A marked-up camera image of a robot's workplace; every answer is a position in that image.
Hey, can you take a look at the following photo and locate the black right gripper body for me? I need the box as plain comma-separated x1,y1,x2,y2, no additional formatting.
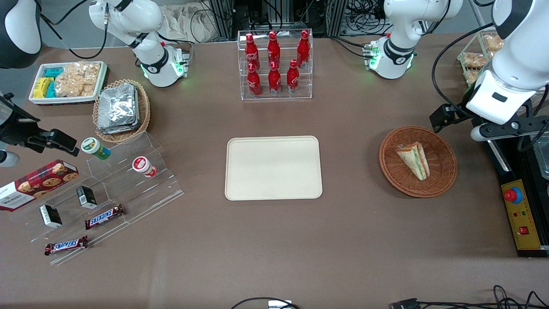
0,92,42,147

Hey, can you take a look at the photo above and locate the triangle sandwich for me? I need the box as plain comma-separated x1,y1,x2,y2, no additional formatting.
395,142,430,181

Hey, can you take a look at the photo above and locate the white rectangular snack tray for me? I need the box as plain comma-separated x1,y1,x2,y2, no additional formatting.
29,61,108,105

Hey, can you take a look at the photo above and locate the brown round wicker basket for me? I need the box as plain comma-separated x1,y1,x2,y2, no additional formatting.
379,125,458,198

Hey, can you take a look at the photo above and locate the light oval wicker basket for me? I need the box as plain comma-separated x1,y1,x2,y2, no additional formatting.
93,79,151,143

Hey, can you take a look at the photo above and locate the beige plastic serving tray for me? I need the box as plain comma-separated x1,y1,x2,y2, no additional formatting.
225,136,323,201

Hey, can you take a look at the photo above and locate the green lidded snack cup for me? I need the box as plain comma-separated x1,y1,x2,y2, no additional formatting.
81,137,111,161

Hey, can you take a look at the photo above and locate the clear metal-rimmed container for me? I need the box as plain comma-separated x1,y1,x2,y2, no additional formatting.
530,131,549,181

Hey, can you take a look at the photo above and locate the red tartan cookie box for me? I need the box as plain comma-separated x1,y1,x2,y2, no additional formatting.
0,159,79,212

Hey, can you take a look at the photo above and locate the black control box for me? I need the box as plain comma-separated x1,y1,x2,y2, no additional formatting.
483,129,549,258

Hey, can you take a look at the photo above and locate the yellow snack pack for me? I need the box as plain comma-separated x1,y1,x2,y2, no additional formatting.
33,77,54,98

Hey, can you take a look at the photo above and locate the silver foil packet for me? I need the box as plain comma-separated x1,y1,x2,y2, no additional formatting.
99,84,139,128
97,120,140,135

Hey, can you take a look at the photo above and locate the small black carton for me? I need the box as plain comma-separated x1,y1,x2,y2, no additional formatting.
76,185,98,209
39,204,63,228

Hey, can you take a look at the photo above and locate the clear bag of crackers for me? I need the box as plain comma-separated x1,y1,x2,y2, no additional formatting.
54,61,101,97

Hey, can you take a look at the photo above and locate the red lidded snack cup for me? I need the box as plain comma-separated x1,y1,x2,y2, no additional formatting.
132,156,157,178

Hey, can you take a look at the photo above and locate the brown Snickers bar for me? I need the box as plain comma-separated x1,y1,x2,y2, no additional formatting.
44,235,89,256
84,204,125,230

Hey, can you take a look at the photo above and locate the yellow control panel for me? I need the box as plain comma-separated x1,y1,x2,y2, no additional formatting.
501,179,542,251

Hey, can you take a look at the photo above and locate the clear acrylic step display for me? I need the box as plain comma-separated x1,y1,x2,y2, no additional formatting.
9,131,184,266

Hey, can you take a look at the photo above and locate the red cola bottle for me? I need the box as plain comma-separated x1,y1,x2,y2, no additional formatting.
245,33,260,69
268,61,282,96
247,63,262,97
267,31,281,66
297,30,310,68
287,59,300,94

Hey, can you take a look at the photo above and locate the clear acrylic bottle rack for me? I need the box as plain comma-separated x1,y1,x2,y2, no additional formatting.
237,29,314,101

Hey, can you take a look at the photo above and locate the beige crumpled cloth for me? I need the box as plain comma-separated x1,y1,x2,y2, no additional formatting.
162,3,220,43

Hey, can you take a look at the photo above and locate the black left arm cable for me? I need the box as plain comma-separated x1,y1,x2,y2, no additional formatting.
431,24,495,121

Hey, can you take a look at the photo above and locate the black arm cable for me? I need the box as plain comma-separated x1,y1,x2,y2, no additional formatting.
39,0,109,60
431,24,495,121

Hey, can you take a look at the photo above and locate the white wire shelf rack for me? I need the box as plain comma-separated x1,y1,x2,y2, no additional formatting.
457,29,507,87

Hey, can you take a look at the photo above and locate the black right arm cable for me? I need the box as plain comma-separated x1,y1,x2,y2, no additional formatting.
39,0,109,60

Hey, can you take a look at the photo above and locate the black cable with connector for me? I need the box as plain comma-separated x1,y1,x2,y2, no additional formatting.
389,285,549,309

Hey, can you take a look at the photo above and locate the thin black looped cable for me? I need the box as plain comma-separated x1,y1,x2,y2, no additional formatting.
231,297,301,309

